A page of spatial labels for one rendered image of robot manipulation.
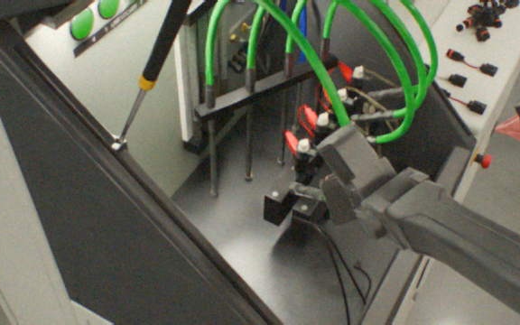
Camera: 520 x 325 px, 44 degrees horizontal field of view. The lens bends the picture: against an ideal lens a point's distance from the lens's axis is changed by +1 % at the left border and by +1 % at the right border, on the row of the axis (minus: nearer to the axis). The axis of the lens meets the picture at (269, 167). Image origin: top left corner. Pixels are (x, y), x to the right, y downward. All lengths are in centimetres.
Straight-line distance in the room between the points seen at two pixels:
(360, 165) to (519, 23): 109
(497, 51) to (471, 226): 110
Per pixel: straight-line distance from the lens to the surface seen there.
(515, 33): 175
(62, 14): 90
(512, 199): 271
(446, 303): 234
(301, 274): 132
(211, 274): 92
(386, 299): 118
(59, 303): 144
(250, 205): 142
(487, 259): 58
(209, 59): 115
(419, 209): 67
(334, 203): 89
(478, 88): 156
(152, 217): 90
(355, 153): 76
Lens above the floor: 194
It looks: 49 degrees down
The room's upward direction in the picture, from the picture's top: 3 degrees clockwise
